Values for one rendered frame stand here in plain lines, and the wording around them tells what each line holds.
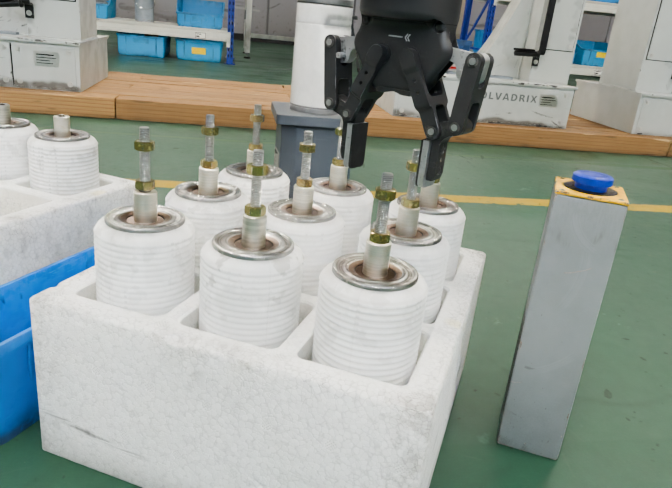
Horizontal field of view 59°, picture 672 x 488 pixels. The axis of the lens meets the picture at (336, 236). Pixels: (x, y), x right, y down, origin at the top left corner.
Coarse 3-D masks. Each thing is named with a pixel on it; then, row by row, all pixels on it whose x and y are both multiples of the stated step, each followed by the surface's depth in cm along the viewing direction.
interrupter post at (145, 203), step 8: (136, 192) 57; (144, 192) 57; (152, 192) 58; (136, 200) 57; (144, 200) 57; (152, 200) 58; (136, 208) 58; (144, 208) 57; (152, 208) 58; (136, 216) 58; (144, 216) 58; (152, 216) 58
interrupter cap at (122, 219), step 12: (108, 216) 58; (120, 216) 58; (132, 216) 59; (168, 216) 60; (180, 216) 60; (120, 228) 55; (132, 228) 55; (144, 228) 56; (156, 228) 56; (168, 228) 57
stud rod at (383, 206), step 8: (384, 176) 49; (392, 176) 49; (384, 184) 49; (392, 184) 49; (384, 208) 50; (376, 216) 50; (384, 216) 50; (376, 224) 51; (384, 224) 50; (376, 232) 51; (384, 232) 51
